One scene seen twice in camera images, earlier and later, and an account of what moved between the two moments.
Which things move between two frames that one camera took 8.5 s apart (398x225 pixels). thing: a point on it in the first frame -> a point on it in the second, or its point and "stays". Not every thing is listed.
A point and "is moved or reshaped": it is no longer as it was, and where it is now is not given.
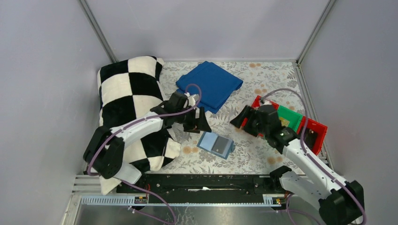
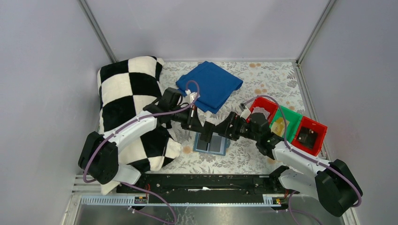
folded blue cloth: [216, 83] stays
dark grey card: [220, 145] -> [207, 131]
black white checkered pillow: [128, 88] stays
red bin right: [320, 129] stays
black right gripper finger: [238, 121] -> [229, 126]
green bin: [294, 117] stays
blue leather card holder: [219, 146] is moved or reshaped
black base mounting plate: [199, 184] stays
